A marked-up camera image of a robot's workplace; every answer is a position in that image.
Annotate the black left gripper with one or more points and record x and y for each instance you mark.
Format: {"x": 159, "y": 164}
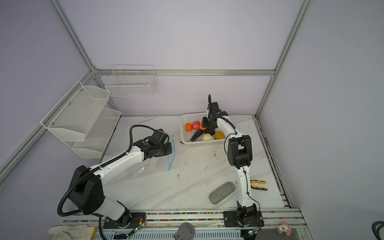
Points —
{"x": 169, "y": 149}

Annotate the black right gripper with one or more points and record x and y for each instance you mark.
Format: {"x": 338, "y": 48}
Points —
{"x": 204, "y": 124}

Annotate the orange toy fruit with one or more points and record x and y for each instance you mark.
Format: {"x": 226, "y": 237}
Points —
{"x": 201, "y": 127}
{"x": 188, "y": 127}

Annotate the clear zip bag blue zipper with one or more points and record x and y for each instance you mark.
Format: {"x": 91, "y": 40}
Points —
{"x": 148, "y": 168}

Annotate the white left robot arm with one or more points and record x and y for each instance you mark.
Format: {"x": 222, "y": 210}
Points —
{"x": 85, "y": 193}

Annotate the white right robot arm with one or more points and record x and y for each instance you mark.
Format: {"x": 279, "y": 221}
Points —
{"x": 238, "y": 149}

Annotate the black toy avocado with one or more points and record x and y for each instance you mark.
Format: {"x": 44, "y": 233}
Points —
{"x": 210, "y": 131}

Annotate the pink toy fruit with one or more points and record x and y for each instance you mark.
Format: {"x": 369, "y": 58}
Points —
{"x": 196, "y": 125}

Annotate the yellow-brown toy potato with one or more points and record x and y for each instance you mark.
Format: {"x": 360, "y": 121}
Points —
{"x": 219, "y": 135}

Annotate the cream toy potato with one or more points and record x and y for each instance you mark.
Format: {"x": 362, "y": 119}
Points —
{"x": 207, "y": 137}

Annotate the dark purple toy eggplant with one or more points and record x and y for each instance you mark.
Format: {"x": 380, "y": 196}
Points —
{"x": 196, "y": 135}

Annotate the white plastic perforated basket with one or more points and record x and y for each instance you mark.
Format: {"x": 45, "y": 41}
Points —
{"x": 228, "y": 129}

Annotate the grey oval stone pad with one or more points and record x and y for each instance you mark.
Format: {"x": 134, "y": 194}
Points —
{"x": 222, "y": 192}

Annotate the white mesh two-tier shelf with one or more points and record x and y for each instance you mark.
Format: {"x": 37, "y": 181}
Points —
{"x": 83, "y": 121}

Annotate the grey plastic device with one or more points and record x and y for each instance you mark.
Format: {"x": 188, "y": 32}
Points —
{"x": 186, "y": 231}

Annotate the pink plush toy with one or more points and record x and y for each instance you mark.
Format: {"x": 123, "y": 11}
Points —
{"x": 284, "y": 228}

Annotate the white wire wall basket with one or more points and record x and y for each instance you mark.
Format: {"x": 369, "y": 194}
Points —
{"x": 132, "y": 81}

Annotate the yellow handled pliers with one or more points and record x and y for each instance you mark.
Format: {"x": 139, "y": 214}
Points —
{"x": 258, "y": 185}

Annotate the aluminium rail base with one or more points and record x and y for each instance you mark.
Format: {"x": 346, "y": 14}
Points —
{"x": 202, "y": 219}

